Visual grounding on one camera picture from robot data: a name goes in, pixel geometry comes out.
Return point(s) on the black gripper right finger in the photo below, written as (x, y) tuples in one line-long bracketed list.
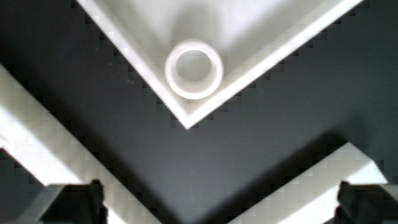
[(367, 204)]

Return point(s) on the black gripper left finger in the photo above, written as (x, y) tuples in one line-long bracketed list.
[(68, 204)]

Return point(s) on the white square tabletop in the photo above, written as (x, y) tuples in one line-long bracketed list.
[(203, 44)]

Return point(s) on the white U-shaped obstacle fence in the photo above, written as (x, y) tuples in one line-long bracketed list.
[(47, 150)]

